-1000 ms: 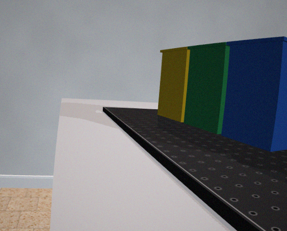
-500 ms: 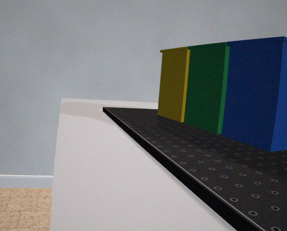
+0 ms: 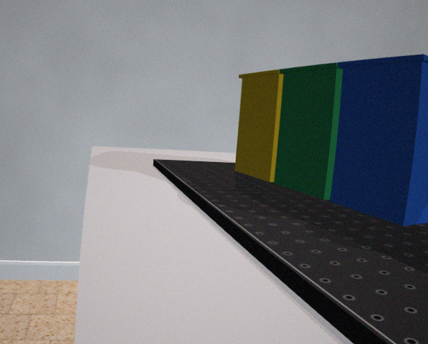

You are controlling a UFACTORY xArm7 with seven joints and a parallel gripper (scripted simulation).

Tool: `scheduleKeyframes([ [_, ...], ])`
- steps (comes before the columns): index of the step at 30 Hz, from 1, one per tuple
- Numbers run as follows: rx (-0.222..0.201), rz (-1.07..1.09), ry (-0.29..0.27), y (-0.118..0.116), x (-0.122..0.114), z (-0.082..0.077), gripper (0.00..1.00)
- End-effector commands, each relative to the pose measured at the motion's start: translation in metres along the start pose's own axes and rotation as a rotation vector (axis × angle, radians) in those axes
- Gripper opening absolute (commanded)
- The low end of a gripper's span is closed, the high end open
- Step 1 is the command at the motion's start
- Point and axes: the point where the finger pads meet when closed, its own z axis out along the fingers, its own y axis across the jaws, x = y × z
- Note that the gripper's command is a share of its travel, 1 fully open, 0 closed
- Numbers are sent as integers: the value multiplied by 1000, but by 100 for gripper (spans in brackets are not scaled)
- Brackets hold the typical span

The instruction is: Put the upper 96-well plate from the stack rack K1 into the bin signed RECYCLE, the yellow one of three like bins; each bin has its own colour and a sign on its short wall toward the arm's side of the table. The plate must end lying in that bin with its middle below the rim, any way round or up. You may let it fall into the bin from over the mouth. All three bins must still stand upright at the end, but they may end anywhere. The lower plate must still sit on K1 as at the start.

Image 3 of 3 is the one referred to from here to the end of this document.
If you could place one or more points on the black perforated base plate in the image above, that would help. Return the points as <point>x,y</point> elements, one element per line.
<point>366,276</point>

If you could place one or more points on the blue bin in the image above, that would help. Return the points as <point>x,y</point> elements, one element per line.
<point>381,162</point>

